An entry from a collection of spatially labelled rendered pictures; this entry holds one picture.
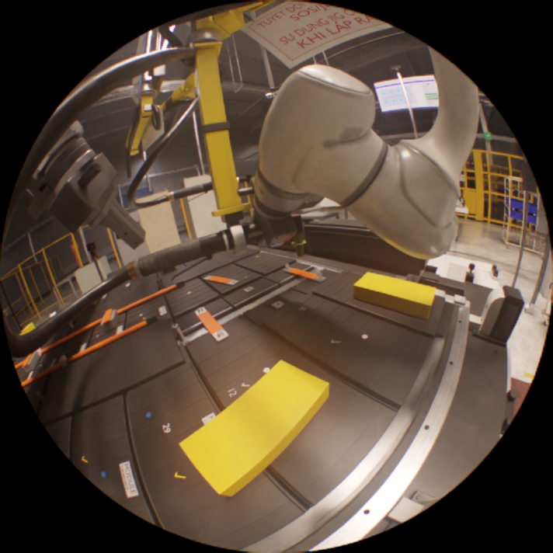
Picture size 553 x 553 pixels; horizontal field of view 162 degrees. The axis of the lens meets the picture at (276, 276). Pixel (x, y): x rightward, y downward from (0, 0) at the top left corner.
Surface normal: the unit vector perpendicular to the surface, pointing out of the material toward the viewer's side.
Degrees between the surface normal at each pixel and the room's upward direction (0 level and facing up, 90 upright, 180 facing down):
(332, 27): 90
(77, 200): 120
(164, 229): 90
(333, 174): 126
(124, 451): 0
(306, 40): 90
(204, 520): 0
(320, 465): 0
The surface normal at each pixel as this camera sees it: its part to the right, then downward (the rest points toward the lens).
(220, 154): 0.39, 0.31
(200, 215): 0.62, 0.22
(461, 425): -0.17, -0.90
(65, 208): 0.42, 0.72
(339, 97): -0.06, 0.79
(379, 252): -0.77, 0.37
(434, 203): -0.18, 0.59
